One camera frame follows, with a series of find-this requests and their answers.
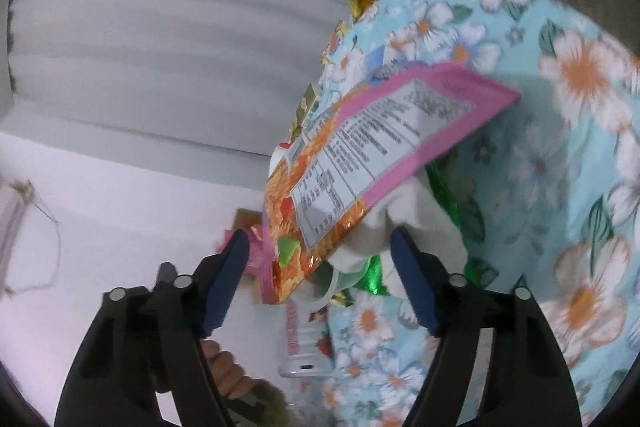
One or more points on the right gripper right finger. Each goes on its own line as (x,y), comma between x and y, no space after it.
(497,362)

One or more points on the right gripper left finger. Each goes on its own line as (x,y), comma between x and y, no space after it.
(144,342)

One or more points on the green foil snack bag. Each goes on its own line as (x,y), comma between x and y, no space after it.
(372,281)

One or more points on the white strawberry drink bottle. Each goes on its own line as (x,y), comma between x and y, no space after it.
(304,348)

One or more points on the white tissue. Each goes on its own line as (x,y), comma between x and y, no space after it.
(411,205)

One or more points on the pink orange snack bag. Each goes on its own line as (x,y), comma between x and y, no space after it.
(357,152)

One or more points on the person left hand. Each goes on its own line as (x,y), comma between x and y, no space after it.
(229,377)

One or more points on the green fuzzy cloth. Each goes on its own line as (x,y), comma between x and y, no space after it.
(276,412)

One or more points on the floral blue tablecloth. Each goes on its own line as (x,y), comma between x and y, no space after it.
(547,194)

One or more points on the gold small box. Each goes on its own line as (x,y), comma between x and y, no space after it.
(307,104)

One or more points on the grey curtain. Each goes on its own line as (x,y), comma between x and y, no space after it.
(224,73)

